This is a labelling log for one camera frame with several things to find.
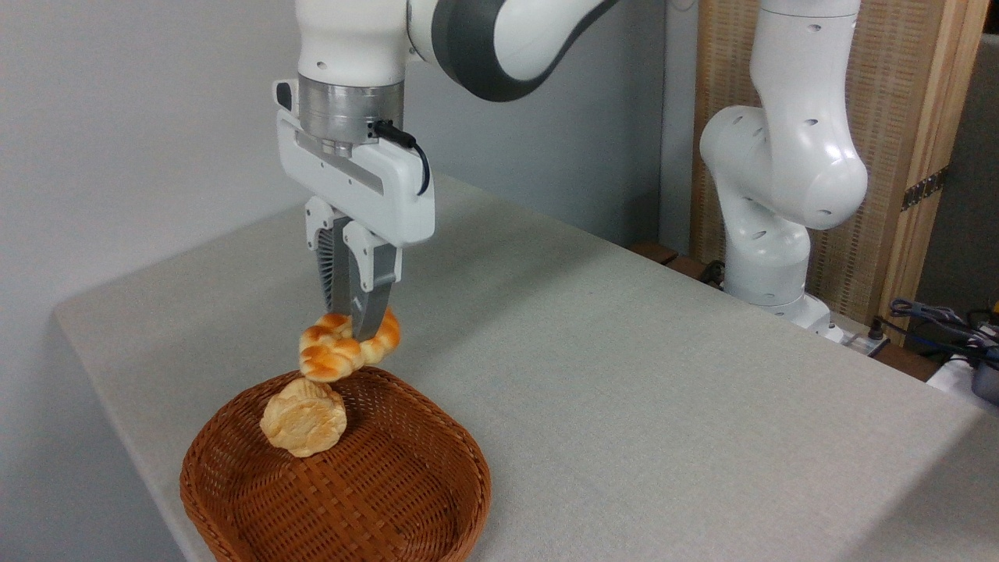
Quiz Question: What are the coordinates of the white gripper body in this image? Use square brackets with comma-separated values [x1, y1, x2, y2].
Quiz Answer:
[273, 78, 436, 249]

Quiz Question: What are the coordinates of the brown woven wicker basket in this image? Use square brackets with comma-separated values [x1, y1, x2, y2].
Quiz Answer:
[180, 367, 492, 562]

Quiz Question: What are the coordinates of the wooden rattan folding screen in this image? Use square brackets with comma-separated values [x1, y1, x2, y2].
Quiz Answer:
[691, 0, 992, 336]

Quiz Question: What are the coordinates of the white power strip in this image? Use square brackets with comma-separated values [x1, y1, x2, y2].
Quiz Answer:
[827, 324, 891, 357]

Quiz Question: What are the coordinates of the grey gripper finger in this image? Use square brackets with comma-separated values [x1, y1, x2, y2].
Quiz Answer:
[304, 197, 352, 313]
[343, 221, 404, 343]

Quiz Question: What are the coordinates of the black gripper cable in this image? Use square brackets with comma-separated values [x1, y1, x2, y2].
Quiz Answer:
[372, 119, 432, 196]

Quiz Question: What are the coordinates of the braided golden bread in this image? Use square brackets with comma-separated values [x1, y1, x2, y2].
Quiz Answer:
[298, 308, 402, 383]

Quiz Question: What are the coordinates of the brass screen hinge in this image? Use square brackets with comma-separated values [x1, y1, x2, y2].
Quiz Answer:
[901, 166, 949, 212]

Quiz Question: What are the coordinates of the bundle of dark cables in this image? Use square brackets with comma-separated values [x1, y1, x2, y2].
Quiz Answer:
[888, 297, 999, 361]

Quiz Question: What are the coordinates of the round pale bread roll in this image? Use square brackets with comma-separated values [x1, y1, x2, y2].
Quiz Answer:
[260, 378, 348, 458]

